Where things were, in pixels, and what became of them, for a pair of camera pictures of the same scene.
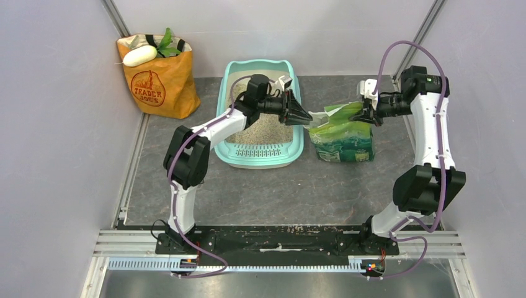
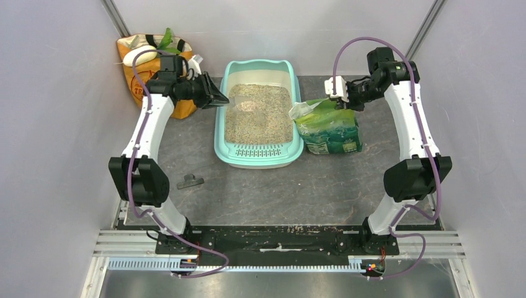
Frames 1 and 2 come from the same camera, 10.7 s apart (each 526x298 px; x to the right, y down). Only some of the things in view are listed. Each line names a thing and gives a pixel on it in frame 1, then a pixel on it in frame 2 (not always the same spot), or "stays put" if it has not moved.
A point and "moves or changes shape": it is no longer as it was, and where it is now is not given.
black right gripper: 373,114 -> 352,105
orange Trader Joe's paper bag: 164,87 stays put
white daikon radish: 139,55 stays put
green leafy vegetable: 164,46 stays put
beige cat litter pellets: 267,128 stays put
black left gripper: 292,113 -> 209,90
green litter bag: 343,139 moves or changes shape
